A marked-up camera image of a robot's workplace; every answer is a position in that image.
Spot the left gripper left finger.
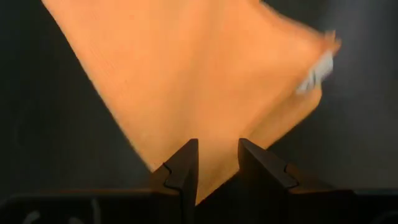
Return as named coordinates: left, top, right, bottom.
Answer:
left=0, top=138, right=199, bottom=224

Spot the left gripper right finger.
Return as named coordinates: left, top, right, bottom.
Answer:
left=195, top=138, right=398, bottom=224

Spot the orange microfiber towel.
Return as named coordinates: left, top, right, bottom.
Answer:
left=42, top=0, right=342, bottom=206

